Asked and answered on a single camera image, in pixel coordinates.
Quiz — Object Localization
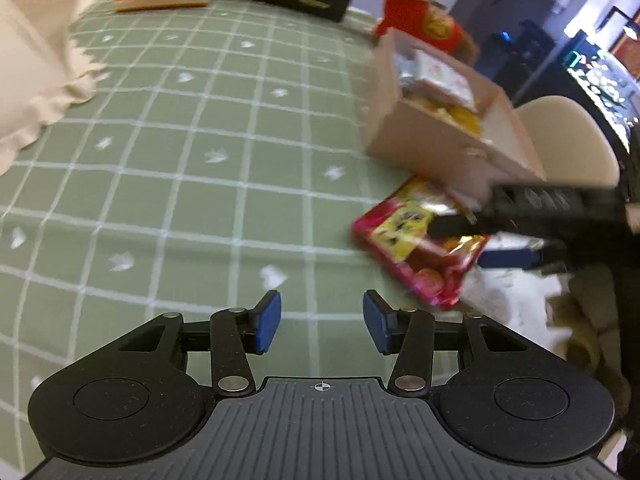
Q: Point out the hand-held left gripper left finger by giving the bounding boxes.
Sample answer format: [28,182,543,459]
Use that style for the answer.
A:
[116,290,282,397]

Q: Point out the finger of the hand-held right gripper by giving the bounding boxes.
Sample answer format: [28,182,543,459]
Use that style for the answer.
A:
[476,244,572,277]
[427,182,627,242]

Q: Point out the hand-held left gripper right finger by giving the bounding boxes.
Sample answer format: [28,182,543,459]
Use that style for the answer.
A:
[362,289,528,398]

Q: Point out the red yellow snack packet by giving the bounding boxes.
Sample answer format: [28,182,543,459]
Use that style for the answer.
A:
[351,176,493,311]

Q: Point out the pink cardboard box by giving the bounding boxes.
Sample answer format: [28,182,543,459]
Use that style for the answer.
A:
[361,27,546,211]

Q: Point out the white snack packet red trim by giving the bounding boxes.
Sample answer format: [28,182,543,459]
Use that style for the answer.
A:
[412,50,478,111]

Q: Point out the beige chair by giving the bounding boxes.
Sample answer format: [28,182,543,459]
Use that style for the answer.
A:
[515,95,621,191]

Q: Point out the beige fuzzy plush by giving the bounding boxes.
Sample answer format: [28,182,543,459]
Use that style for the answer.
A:
[547,265,631,411]

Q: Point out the green checked tablecloth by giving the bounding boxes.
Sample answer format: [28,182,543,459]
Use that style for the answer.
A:
[0,0,568,461]

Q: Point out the lit display shelf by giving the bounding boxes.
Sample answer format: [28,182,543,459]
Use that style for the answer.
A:
[565,5,640,151]

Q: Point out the red plush toy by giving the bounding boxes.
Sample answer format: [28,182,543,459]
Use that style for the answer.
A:
[372,0,478,58]

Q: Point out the beige ruffled cushion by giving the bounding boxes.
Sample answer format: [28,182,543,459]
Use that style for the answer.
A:
[0,0,108,176]

